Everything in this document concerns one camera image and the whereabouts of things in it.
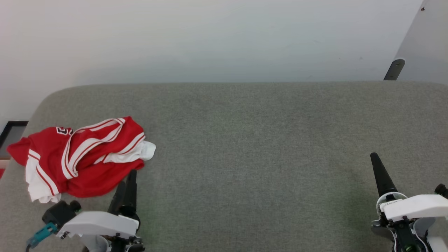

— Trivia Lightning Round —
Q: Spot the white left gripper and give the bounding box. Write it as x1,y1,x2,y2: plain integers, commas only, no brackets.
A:
56,170,146,252

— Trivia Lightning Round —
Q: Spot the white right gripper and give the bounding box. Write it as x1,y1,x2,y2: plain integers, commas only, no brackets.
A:
370,152,448,252

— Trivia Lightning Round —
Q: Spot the red Bulls 23 jersey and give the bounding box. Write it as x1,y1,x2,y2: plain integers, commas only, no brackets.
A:
6,116,156,204

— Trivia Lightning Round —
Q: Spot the black slanted metal leg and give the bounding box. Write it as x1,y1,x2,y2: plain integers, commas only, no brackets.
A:
384,58,406,81

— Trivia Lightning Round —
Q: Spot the black framed floor panel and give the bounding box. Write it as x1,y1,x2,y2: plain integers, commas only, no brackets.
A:
0,121,29,159

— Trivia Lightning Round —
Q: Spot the grey slanted panel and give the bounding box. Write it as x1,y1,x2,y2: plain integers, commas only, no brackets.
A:
395,0,448,85

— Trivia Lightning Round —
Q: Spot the teal cable connector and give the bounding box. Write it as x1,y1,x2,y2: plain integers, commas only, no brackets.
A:
26,222,58,250

